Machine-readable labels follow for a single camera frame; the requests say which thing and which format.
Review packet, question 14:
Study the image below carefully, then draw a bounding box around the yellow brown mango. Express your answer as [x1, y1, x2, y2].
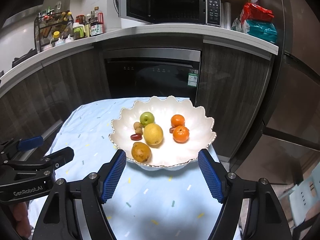
[131, 142, 151, 163]

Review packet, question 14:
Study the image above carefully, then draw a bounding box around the dark red jujube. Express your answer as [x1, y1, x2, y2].
[130, 134, 142, 141]

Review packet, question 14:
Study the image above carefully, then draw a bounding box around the tan round longan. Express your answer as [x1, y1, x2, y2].
[135, 127, 143, 135]

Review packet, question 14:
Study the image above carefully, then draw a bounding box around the large yellow citrus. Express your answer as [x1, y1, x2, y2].
[143, 124, 163, 146]

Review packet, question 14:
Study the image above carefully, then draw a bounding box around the large orange tangerine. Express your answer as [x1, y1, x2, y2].
[172, 126, 189, 143]

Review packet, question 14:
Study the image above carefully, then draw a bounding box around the small orange kumquat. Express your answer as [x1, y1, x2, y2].
[171, 114, 185, 127]

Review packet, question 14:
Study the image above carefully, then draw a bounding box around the grey kitchen countertop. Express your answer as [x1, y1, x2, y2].
[0, 23, 279, 98]

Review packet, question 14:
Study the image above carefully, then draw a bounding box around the person's left hand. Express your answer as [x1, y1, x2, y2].
[11, 202, 31, 238]

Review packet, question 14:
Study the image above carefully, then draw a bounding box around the light blue patterned tablecloth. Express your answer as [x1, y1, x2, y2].
[46, 98, 221, 239]

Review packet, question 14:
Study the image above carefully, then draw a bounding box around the green apple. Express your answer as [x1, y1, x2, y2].
[140, 112, 155, 126]

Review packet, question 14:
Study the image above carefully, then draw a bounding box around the white scalloped gold-rimmed bowl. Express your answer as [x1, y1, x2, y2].
[108, 95, 217, 168]

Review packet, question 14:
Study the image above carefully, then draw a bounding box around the stainless steel refrigerator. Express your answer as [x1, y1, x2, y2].
[230, 0, 319, 184]

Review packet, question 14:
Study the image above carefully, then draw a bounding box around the white plastic stool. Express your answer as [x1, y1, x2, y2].
[279, 163, 320, 227]

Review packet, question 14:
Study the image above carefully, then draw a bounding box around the black built-in dishwasher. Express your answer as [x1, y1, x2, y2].
[104, 48, 201, 103]

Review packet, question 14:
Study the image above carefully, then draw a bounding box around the green label condiment jar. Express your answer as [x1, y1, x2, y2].
[73, 22, 86, 40]

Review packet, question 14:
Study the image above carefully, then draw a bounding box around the soy sauce bottle red label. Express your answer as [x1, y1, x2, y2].
[90, 7, 105, 36]

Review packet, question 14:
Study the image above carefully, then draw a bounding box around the teal snack bag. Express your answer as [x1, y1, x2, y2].
[243, 20, 278, 44]

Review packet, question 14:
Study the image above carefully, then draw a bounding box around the red snack bag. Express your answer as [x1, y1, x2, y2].
[240, 3, 274, 24]

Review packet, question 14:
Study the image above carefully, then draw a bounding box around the silver microwave oven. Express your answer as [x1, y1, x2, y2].
[114, 0, 221, 27]

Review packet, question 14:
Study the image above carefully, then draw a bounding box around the black wire spice rack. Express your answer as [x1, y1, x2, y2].
[34, 9, 74, 53]

